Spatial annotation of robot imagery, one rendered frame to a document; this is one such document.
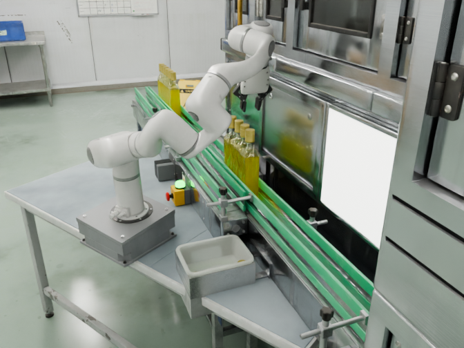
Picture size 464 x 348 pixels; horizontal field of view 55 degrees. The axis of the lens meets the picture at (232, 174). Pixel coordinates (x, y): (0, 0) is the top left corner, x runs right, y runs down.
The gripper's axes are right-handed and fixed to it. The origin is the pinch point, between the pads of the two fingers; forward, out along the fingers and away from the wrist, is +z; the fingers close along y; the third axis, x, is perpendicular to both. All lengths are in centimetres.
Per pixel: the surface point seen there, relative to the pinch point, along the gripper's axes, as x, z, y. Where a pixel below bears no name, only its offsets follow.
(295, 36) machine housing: -5.8, -21.2, -16.3
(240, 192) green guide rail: 13.6, 27.5, 6.0
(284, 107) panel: 1.4, 1.6, -12.9
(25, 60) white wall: -547, 221, 106
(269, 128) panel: -6.7, 15.7, -12.8
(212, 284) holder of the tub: 43, 37, 26
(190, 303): 44, 42, 33
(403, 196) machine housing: 92, -40, 21
